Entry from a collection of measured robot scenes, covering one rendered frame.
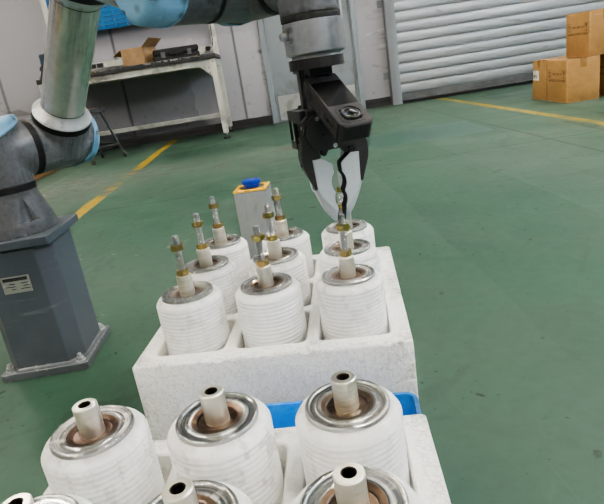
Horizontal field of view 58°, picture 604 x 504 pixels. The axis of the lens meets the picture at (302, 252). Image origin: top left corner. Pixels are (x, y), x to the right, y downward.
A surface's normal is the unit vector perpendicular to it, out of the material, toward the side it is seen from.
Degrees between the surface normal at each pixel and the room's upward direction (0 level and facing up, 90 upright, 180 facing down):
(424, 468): 0
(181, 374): 90
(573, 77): 90
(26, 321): 90
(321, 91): 31
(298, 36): 90
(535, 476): 0
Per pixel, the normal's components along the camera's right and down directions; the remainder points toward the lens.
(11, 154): 0.76, 0.10
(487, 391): -0.15, -0.94
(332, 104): 0.05, -0.68
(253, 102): 0.07, 0.31
